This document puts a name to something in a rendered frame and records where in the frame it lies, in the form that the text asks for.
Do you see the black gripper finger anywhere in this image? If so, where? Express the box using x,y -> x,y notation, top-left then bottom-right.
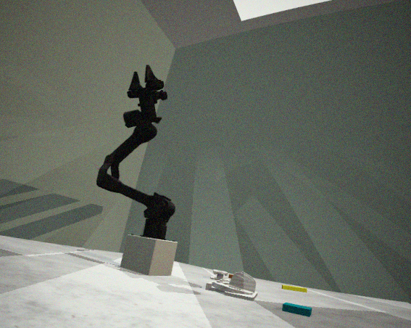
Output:
128,71 -> 143,91
144,65 -> 161,83

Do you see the yellow flat bar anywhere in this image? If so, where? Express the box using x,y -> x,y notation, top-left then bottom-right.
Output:
282,285 -> 307,292

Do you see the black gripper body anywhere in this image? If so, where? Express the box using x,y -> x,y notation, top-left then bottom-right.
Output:
127,81 -> 164,108

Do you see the teal rectangular block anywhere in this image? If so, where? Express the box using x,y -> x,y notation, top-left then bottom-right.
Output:
282,303 -> 312,317

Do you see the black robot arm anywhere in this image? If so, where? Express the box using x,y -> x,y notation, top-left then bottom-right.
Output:
96,106 -> 175,240

